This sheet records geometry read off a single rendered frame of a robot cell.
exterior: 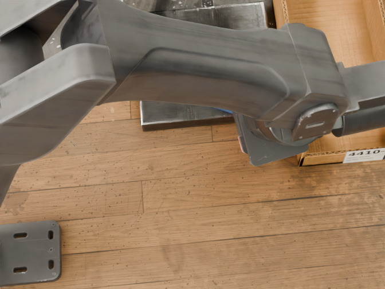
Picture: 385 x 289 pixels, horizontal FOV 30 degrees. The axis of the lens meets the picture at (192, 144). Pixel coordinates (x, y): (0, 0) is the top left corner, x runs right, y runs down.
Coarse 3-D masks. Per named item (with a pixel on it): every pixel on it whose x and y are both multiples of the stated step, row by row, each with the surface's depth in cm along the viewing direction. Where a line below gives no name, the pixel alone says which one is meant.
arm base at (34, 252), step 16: (16, 224) 83; (32, 224) 83; (48, 224) 83; (0, 240) 82; (16, 240) 82; (32, 240) 82; (48, 240) 82; (0, 256) 82; (16, 256) 82; (32, 256) 81; (48, 256) 81; (0, 272) 81; (32, 272) 81; (48, 272) 81
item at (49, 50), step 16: (128, 0) 96; (144, 0) 96; (160, 0) 96; (176, 0) 96; (192, 0) 95; (208, 0) 95; (224, 0) 95; (240, 0) 95; (256, 0) 95; (272, 16) 94; (48, 48) 93
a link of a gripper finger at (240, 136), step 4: (232, 112) 78; (236, 112) 76; (236, 116) 77; (236, 120) 77; (236, 124) 78; (240, 128) 76; (240, 132) 77; (240, 136) 78; (240, 140) 78; (244, 140) 78; (240, 144) 79; (244, 144) 78; (244, 148) 78; (244, 152) 78
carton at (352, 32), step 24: (288, 0) 94; (312, 0) 94; (336, 0) 94; (360, 0) 94; (312, 24) 93; (336, 24) 93; (360, 24) 93; (384, 24) 85; (336, 48) 91; (360, 48) 91; (384, 48) 85; (312, 144) 86; (336, 144) 86; (360, 144) 86; (384, 144) 86
